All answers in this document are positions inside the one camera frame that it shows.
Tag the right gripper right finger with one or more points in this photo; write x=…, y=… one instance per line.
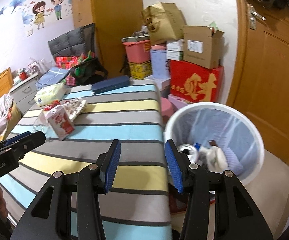
x=178, y=163

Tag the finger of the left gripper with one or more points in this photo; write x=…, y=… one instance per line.
x=27, y=144
x=16, y=138

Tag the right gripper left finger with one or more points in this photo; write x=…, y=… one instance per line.
x=108, y=166

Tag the red milk can front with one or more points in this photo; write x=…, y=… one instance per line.
x=191, y=152

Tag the white paper bag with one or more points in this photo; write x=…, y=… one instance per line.
x=213, y=158

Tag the white trash bin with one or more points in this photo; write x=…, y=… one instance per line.
x=233, y=132

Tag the bed with floral quilt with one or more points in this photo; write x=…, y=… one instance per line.
x=10, y=115

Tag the grey drawer cabinet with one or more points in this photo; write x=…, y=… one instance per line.
x=24, y=93

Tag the striped tablecloth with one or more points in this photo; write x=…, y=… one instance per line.
x=137, y=205

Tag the tissue pack yellow green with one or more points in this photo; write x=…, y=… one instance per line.
x=50, y=93

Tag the folded blue blanket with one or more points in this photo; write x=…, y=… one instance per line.
x=53, y=76

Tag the red gift box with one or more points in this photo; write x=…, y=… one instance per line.
x=195, y=83

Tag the red plaid blanket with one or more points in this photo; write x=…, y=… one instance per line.
x=68, y=62

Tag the navy glasses case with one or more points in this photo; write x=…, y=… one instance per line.
x=110, y=84

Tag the light blue round container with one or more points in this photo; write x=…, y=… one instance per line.
x=160, y=64

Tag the yellow tin box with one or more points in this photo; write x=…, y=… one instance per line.
x=140, y=71

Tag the grey cushioned chair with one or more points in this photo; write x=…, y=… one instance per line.
x=74, y=42

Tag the stacked white small boxes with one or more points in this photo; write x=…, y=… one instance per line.
x=175, y=50

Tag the wooden door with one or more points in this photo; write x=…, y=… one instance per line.
x=260, y=84

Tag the open cardboard box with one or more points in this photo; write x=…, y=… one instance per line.
x=203, y=46

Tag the pink plastic bucket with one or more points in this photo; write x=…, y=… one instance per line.
x=138, y=52

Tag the brown paper bag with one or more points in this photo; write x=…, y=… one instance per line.
x=164, y=21

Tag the wooden wardrobe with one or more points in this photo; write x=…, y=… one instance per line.
x=114, y=20

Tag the cartoon couple wall sticker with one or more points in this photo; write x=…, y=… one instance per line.
x=41, y=11

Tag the door handle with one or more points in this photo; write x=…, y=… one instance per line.
x=254, y=17

